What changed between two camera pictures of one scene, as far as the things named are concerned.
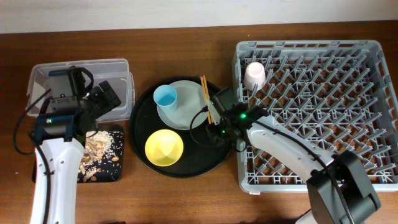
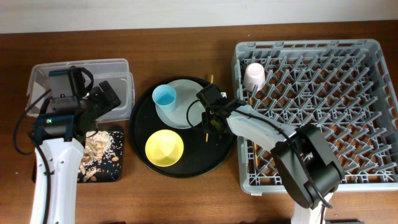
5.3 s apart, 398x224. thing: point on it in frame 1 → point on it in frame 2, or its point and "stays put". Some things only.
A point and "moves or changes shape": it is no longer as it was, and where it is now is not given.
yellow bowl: x=164 y=147 stays put
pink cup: x=255 y=74 stays put
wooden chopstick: x=206 y=99 moves or changes shape
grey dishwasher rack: x=337 y=94 stays put
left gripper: x=104 y=106 stays put
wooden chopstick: x=210 y=109 moves or changes shape
